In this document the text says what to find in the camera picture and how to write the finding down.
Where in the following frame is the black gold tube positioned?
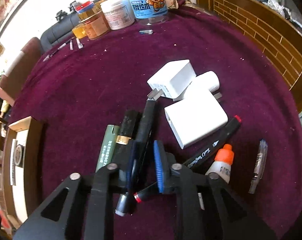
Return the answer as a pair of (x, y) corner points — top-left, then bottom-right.
(111, 110), (141, 164)

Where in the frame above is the black marker red cap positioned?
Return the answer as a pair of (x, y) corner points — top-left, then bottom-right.
(134, 115), (242, 203)

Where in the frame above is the large white power adapter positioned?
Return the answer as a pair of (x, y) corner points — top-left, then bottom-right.
(164, 90), (228, 149)

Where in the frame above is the black pen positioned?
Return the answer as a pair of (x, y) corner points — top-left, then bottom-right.
(115, 99), (156, 217)

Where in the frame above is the white bottle orange cap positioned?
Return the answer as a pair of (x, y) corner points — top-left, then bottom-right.
(198, 143), (235, 210)

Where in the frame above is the white square charger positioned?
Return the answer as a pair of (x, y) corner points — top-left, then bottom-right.
(147, 60), (196, 99)

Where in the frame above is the white rounded charger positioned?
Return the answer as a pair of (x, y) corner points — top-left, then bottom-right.
(173, 70), (223, 103)

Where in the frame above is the blue clear utility knife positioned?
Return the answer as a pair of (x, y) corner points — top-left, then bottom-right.
(248, 139), (268, 194)

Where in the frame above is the maroon tablecloth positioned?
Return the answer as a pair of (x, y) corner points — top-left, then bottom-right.
(10, 6), (302, 238)

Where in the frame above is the wooden tray box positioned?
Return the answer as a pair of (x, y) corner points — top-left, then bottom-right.
(1, 116), (43, 224)

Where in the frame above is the small blue clear lighter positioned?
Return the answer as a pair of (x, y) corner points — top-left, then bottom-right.
(139, 29), (154, 35)

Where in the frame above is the amber glass jar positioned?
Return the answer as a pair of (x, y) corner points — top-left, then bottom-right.
(72, 11), (110, 40)

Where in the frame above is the white label plastic jar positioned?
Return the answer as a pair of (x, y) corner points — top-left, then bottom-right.
(101, 0), (135, 30)

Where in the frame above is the dark grey sofa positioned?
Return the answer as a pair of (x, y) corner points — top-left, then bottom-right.
(40, 12), (79, 52)

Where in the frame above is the brown armchair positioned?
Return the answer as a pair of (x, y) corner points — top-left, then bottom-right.
(0, 37), (43, 106)

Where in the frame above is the blue cartoon snack jar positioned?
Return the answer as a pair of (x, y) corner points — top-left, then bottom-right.
(129, 0), (168, 26)

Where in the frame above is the wooden brick pattern cabinet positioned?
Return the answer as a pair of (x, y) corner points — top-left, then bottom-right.
(197, 0), (302, 111)

